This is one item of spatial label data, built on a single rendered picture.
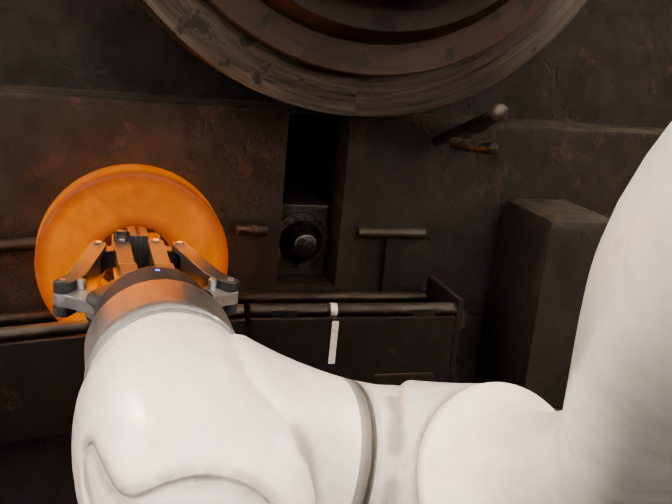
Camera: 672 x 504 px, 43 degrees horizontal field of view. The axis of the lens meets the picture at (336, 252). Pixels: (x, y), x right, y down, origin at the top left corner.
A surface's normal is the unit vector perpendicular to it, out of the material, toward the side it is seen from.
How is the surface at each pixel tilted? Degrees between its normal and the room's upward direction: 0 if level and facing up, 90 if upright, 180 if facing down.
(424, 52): 90
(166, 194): 92
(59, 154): 90
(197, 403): 15
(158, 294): 8
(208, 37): 90
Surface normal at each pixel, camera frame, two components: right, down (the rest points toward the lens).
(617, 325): -0.94, 0.35
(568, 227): 0.30, -0.11
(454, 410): -0.07, -0.71
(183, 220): 0.29, 0.32
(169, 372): -0.10, -0.90
